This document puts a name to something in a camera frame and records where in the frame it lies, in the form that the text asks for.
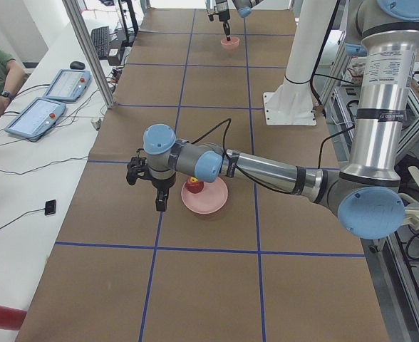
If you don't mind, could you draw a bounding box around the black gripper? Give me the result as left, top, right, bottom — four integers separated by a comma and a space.
150, 170, 176, 212
206, 0, 231, 41

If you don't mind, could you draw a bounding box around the pink bowl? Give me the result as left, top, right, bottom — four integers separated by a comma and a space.
220, 36, 240, 50

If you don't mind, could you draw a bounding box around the red apple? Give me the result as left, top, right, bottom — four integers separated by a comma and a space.
185, 177, 205, 194

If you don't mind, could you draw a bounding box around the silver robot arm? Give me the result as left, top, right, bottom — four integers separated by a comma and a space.
205, 0, 261, 41
127, 1, 419, 239

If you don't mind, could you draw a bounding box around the pink plate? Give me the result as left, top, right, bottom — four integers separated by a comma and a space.
181, 177, 229, 214

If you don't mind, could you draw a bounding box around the small black puck device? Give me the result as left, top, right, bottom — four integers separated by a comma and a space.
44, 199, 57, 216

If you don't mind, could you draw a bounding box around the black keyboard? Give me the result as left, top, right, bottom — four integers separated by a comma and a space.
90, 26, 110, 60

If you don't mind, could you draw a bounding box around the far blue teach pendant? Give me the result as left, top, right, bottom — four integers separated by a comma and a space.
43, 69, 91, 103

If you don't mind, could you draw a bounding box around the blue teach pendant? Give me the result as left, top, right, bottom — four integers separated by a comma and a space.
43, 69, 91, 103
4, 98, 66, 141

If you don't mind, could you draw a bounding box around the near blue teach pendant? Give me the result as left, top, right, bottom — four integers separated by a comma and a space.
4, 98, 66, 141

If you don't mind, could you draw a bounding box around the black computer mouse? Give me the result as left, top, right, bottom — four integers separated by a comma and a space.
69, 61, 86, 70

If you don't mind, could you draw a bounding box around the red cylinder bottle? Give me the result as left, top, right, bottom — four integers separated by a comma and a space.
0, 305, 27, 331

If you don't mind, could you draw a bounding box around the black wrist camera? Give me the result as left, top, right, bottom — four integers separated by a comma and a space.
126, 157, 151, 185

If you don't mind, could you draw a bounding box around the aluminium frame post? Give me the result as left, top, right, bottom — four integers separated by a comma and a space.
62, 0, 115, 109

